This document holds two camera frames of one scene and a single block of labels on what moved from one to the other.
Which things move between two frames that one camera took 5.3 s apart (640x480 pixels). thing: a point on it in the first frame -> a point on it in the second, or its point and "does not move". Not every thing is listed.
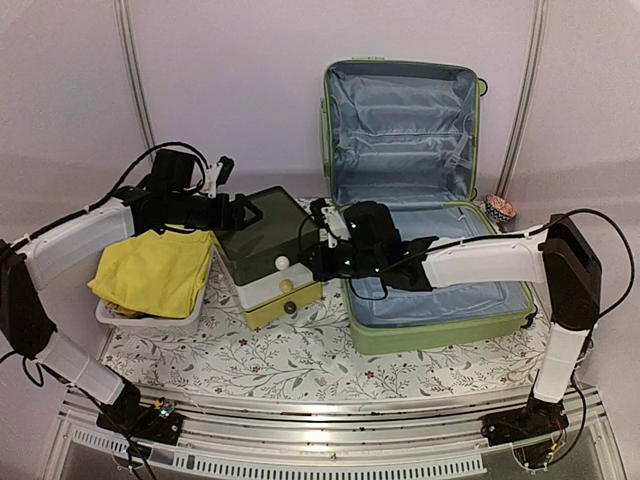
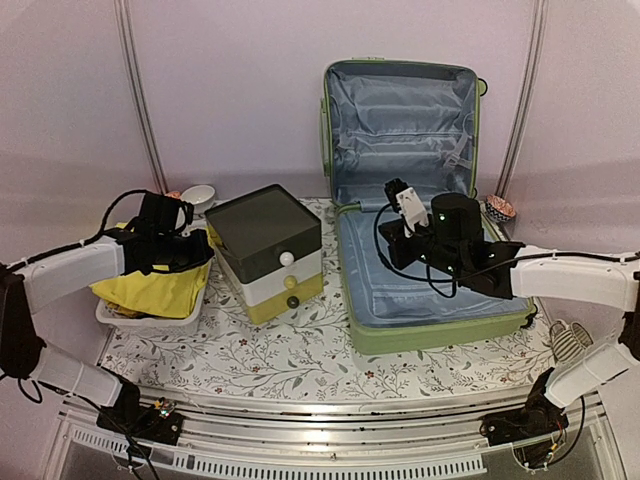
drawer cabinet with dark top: (271, 259) does not move
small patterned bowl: (499, 209) does not move
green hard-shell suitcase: (403, 133) does not move
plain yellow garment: (153, 275) does not move
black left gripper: (235, 216) -> (203, 252)
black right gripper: (322, 269) -> (394, 232)
